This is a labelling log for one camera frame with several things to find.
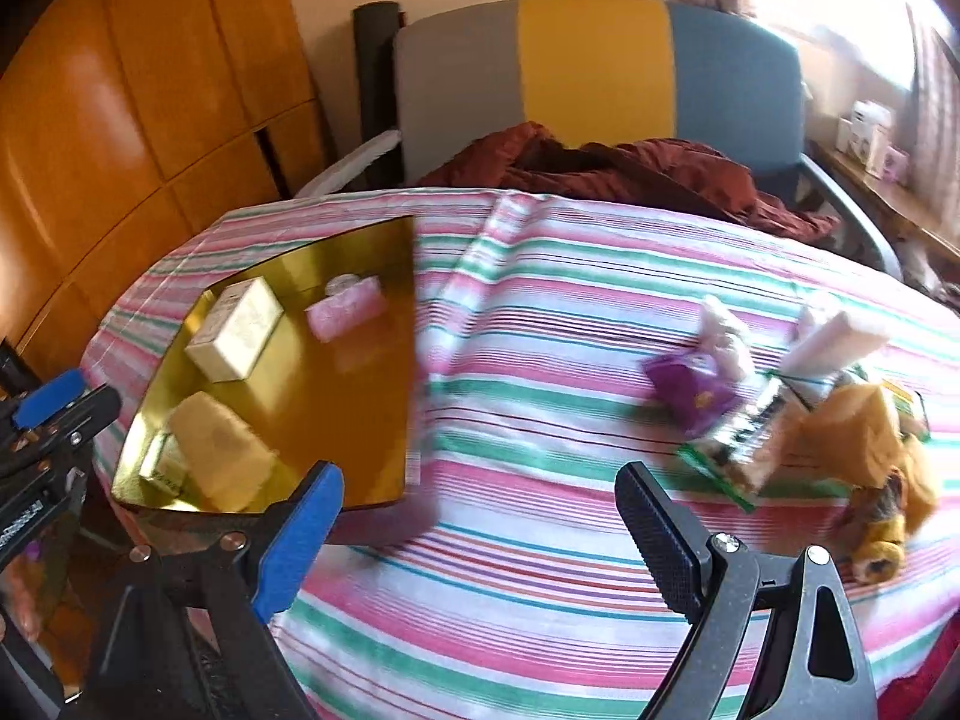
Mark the small white carton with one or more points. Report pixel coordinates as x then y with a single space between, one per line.
853 141

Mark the white bed rail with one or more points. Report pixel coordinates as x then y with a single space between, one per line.
352 161

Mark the maroon cloth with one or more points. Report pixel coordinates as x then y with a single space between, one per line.
652 172

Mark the purple packet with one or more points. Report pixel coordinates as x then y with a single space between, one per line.
690 390

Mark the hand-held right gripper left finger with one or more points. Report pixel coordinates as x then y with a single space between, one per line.
294 540

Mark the grey bed frame rail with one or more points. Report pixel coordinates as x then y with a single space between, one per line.
847 202

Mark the gold lined gift box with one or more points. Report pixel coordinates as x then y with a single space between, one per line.
352 405

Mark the yellow box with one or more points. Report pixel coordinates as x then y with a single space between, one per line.
221 450

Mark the green edged clear packet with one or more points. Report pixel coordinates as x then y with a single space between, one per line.
731 450

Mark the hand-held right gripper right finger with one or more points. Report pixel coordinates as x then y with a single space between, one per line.
660 540

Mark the small cream box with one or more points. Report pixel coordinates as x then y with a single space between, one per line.
161 465

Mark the striped bedsheet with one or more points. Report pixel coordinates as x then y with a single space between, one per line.
540 330

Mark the wooden wardrobe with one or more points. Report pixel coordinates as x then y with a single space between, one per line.
112 127

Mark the wooden side desk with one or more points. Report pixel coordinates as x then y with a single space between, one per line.
892 206

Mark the white cardboard box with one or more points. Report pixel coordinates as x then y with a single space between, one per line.
234 330

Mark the large white carton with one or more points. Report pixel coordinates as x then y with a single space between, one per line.
874 116

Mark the pink carton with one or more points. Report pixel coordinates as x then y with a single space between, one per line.
892 165

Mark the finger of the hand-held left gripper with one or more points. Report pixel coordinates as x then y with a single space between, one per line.
82 420
49 397

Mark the long white packet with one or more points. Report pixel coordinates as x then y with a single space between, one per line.
832 349

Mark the grey yellow blue headboard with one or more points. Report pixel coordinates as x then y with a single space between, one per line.
592 67

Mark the green yellow packet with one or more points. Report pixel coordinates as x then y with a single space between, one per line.
909 409

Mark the pink packet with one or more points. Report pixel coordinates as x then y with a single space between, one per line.
346 311

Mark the yellow sock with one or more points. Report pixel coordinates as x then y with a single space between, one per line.
847 427

